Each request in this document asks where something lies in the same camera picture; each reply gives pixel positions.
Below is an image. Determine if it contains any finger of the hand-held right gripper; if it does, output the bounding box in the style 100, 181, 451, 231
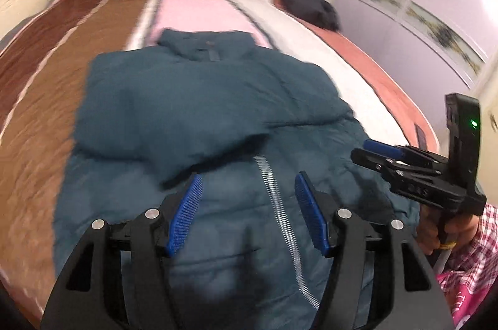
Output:
351, 148, 440, 181
364, 140, 446, 168

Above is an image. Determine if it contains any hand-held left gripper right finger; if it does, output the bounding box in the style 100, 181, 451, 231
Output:
294, 170, 456, 330

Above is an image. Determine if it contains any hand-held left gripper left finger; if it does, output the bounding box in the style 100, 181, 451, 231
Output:
41, 173, 205, 330

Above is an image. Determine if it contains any teal puffer jacket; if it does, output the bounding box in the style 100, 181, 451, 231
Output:
52, 28, 425, 330

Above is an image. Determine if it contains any person's right hand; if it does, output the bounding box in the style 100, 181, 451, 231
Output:
416, 205, 487, 257

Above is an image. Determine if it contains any person's pink clothing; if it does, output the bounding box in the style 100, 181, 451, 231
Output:
436, 268, 496, 330

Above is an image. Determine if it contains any striped pink brown blanket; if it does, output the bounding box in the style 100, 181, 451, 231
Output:
0, 0, 440, 315

